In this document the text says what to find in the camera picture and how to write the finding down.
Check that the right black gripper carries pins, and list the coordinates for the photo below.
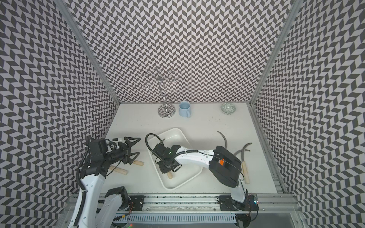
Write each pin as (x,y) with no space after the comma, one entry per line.
(163,169)

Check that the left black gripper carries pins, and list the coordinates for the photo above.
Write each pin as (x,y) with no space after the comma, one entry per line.
(124,149)

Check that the white rectangular storage tray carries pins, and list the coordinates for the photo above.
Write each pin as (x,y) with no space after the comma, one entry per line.
(187,172)

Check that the orange handle sickle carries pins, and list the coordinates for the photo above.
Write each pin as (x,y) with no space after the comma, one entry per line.
(223,136)

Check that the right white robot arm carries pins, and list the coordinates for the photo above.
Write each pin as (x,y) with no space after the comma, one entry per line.
(230,174)

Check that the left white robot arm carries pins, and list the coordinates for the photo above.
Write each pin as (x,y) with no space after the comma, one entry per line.
(92,172)

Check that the blue blade wooden sickle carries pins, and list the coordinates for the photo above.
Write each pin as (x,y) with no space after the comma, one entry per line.
(118,170)

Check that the chrome mug tree stand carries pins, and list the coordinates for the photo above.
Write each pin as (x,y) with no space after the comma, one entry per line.
(166,109)

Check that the light blue mug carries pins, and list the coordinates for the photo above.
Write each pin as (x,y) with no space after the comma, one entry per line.
(185,109)

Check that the green patterned small bowl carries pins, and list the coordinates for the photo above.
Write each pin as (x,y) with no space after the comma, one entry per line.
(228,108)

